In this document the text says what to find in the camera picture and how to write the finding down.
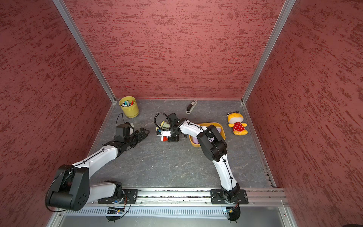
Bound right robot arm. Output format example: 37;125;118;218
157;113;241;204

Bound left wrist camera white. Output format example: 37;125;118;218
125;122;135;137

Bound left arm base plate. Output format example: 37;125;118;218
97;189;139;205

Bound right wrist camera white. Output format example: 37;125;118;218
156;128;171;137

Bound yellow plastic storage box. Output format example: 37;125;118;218
189;122;226;148

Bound yellow-green pen cup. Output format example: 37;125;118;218
119;96;139;118

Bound grey black stapler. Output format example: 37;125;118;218
186;100;197;114

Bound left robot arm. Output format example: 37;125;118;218
45;123;150;212

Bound yellow plush toy red dress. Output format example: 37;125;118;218
227;111;248;136

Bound green flashlight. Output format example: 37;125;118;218
160;121;170;130

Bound aluminium front rail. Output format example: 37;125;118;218
58;187;288;208

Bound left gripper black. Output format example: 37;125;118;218
125;128;150;147

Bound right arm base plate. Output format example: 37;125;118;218
210;189;249;205

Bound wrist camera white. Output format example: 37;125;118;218
156;128;171;137
125;122;135;137

